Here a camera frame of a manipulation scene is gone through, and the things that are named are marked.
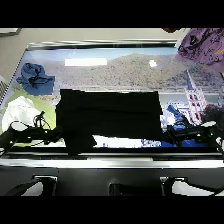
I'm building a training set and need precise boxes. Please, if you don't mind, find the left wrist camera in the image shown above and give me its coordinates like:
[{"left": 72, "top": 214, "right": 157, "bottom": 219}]
[{"left": 32, "top": 110, "right": 52, "bottom": 131}]

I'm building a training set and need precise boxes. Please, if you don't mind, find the black garment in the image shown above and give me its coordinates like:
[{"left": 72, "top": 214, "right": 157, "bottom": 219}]
[{"left": 54, "top": 88, "right": 165, "bottom": 156}]

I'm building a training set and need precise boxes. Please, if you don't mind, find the purple patterned garment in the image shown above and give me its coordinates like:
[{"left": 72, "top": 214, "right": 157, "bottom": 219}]
[{"left": 176, "top": 27, "right": 224, "bottom": 67}]

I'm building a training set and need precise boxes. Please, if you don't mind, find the white garment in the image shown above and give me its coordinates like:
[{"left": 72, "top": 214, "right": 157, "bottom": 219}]
[{"left": 1, "top": 95, "right": 43, "bottom": 133}]

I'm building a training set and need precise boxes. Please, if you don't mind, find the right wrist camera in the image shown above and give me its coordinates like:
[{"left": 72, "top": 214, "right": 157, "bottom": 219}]
[{"left": 174, "top": 114, "right": 196, "bottom": 134}]

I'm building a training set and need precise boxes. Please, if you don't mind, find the blue garment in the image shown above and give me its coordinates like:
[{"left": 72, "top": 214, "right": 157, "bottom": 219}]
[{"left": 15, "top": 62, "right": 56, "bottom": 97}]

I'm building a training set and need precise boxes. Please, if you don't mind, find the silver frame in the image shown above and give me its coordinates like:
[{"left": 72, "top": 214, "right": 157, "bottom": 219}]
[{"left": 0, "top": 151, "right": 224, "bottom": 197}]

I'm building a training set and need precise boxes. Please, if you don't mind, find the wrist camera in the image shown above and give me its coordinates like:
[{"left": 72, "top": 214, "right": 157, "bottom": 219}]
[
  {"left": 32, "top": 110, "right": 52, "bottom": 131},
  {"left": 174, "top": 114, "right": 196, "bottom": 134}
]

